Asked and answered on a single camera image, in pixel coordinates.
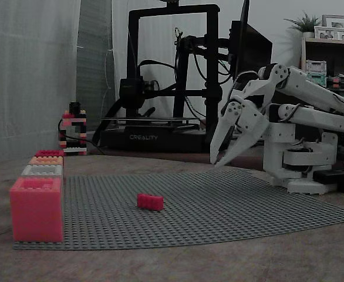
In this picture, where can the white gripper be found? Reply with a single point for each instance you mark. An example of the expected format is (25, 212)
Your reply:
(246, 117)

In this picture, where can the red lego brick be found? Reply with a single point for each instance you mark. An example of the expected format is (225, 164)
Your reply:
(150, 202)

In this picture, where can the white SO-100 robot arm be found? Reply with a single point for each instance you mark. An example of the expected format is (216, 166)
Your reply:
(313, 88)

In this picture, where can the grey lego baseplate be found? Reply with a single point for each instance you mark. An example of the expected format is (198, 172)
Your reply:
(189, 223)

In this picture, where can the red lego block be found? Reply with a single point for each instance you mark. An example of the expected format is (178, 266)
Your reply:
(48, 153)

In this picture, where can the orange lego block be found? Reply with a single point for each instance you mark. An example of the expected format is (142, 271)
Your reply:
(45, 161)

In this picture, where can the grey lego block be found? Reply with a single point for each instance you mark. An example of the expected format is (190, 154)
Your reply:
(31, 172)

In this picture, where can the large pink lego block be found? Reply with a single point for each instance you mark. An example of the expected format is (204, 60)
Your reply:
(37, 214)

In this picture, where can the black monitor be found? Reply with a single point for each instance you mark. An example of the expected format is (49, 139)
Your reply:
(257, 47)

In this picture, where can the black Creality 3D printer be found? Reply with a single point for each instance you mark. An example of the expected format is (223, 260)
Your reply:
(148, 137)

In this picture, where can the teal storage crate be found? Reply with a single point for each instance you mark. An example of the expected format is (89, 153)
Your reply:
(317, 78)

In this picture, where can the white storage crate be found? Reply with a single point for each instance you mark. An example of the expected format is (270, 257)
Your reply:
(315, 66)

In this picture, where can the small potted green plant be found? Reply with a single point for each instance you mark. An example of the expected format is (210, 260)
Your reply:
(305, 23)

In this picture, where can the wooden shelf unit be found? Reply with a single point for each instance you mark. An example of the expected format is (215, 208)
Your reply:
(330, 42)

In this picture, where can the grey ribbed curtain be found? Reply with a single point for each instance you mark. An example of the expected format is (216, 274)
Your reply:
(92, 73)

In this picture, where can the white sheer curtain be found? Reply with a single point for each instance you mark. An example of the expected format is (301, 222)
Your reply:
(28, 82)

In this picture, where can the white double photo frame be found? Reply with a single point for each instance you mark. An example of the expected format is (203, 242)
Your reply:
(326, 34)

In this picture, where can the large white photo frame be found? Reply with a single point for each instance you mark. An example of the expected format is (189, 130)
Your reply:
(340, 21)

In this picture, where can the lego tower camera stand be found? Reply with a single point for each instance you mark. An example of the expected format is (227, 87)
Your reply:
(72, 142)

